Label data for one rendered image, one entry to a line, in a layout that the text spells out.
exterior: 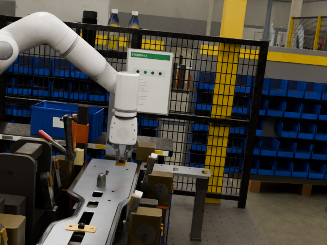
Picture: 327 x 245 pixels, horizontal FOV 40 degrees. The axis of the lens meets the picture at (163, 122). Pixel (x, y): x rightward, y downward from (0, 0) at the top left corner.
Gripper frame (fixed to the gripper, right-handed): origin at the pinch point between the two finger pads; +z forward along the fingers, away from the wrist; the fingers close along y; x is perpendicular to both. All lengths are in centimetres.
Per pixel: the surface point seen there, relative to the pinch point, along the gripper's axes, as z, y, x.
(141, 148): 2.8, 6.1, 23.3
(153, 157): -2.8, 12.0, -7.3
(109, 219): 7.8, 1.7, -39.4
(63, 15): -48, -182, 637
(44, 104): -6, -45, 52
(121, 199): 7.9, 3.4, -22.9
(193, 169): 8.1, 28.7, 16.8
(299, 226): 109, 139, 200
